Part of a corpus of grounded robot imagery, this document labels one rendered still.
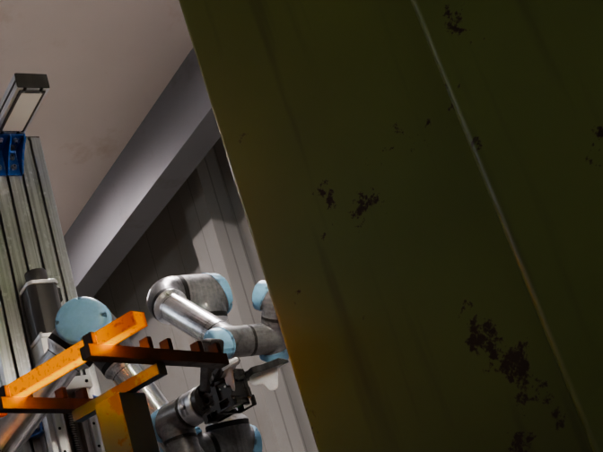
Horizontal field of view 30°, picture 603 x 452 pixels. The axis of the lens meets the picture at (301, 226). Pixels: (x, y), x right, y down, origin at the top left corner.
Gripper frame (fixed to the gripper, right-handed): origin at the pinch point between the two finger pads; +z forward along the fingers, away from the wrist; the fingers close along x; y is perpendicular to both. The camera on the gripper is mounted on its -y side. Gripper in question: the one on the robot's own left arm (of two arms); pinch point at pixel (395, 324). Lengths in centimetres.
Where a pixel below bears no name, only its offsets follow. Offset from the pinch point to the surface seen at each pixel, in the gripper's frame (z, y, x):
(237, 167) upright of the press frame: -4, 3, -97
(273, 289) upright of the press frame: 6, -15, -97
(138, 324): -12, -24, -101
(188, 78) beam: -219, 171, 285
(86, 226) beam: -330, 105, 403
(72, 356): -23, -30, -98
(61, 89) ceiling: -281, 149, 260
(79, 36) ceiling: -254, 165, 222
